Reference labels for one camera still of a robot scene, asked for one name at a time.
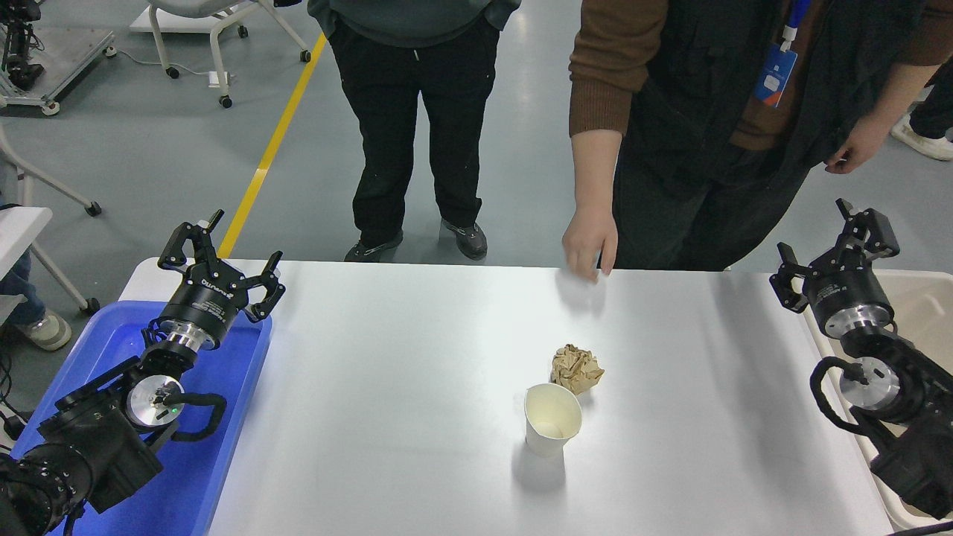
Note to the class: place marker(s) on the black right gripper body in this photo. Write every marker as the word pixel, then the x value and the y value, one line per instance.
pixel 845 294

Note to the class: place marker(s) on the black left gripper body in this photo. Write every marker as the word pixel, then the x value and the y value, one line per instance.
pixel 207 298

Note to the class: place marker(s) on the white paper cup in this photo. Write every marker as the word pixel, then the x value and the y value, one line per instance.
pixel 552 417

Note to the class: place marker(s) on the person's left forearm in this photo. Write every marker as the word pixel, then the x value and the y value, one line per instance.
pixel 901 97

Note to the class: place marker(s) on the person's right forearm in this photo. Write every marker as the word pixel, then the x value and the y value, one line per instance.
pixel 595 171

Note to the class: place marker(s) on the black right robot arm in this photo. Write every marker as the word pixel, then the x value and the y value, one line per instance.
pixel 916 447

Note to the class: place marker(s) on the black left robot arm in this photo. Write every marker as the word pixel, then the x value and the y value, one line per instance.
pixel 97 439

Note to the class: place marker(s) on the person's left hand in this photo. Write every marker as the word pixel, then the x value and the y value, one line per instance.
pixel 864 145

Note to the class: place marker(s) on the person's right hand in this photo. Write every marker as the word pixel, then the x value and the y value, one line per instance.
pixel 590 238

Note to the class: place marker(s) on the large pale plastic bin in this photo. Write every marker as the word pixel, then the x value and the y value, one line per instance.
pixel 927 305

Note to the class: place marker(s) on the blue plastic tray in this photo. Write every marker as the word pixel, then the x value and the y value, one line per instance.
pixel 216 417

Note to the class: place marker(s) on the person with badge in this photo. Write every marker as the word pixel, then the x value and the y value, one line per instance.
pixel 707 149

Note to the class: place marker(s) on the white floor power strip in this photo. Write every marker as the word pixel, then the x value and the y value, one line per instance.
pixel 219 79

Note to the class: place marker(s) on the seated person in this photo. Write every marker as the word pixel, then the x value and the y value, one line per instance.
pixel 46 331

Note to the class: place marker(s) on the white chair on casters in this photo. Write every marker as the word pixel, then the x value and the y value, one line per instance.
pixel 216 33

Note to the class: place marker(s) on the grey metal wheeled platform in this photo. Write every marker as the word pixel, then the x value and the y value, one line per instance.
pixel 71 56

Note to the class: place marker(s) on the crumpled tan paper ball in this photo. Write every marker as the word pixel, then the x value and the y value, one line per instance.
pixel 577 370

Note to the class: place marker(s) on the black machine on platform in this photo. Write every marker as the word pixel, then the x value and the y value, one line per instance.
pixel 18 45

